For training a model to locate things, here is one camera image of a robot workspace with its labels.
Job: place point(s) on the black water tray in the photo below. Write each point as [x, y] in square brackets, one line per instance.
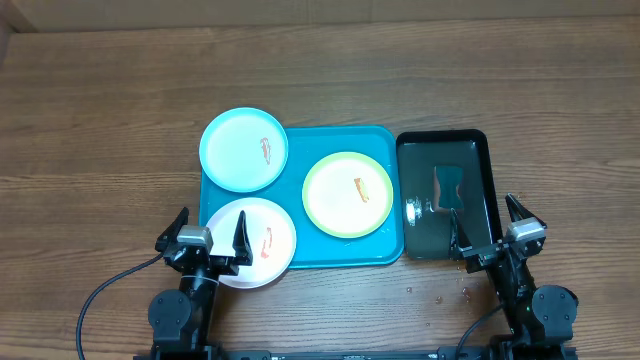
[427, 232]

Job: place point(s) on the green orange sponge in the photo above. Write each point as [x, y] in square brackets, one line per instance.
[447, 183]

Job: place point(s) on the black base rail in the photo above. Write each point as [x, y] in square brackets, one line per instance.
[442, 353]

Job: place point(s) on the yellow-green plate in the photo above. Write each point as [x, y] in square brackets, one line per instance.
[347, 195]

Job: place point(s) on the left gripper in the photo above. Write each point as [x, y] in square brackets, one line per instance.
[227, 266]

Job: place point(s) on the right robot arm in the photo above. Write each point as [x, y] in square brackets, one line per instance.
[540, 319]

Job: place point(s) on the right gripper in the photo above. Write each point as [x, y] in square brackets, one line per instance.
[483, 255]

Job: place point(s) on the light blue plate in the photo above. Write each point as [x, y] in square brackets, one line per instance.
[243, 149]

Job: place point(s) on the teal plastic tray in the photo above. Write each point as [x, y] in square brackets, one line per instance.
[315, 248]

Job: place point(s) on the white plate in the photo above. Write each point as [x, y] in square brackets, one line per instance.
[271, 234]

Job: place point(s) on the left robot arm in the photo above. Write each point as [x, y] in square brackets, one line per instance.
[181, 317]

